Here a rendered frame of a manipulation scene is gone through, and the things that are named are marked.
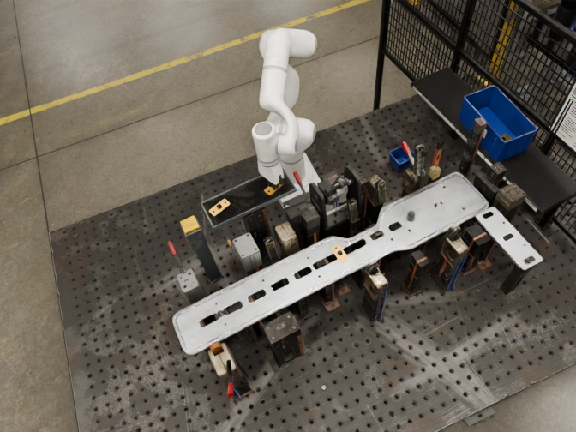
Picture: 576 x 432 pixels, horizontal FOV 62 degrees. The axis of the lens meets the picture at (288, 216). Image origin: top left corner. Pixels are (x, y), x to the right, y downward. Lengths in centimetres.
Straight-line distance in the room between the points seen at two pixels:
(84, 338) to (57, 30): 368
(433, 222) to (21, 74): 405
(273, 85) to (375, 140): 109
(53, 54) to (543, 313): 450
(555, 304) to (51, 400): 267
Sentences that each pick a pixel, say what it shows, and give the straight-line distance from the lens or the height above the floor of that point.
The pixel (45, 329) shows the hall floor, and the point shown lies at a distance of 339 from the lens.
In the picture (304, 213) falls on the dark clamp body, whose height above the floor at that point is 108.
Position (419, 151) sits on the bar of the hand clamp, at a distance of 203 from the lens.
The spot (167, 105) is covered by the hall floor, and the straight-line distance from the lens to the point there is 417.
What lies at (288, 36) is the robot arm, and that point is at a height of 163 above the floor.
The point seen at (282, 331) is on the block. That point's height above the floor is 103.
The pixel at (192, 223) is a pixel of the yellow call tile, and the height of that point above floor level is 116.
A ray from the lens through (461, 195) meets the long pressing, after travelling 217.
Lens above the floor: 272
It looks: 57 degrees down
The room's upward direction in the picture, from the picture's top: 9 degrees counter-clockwise
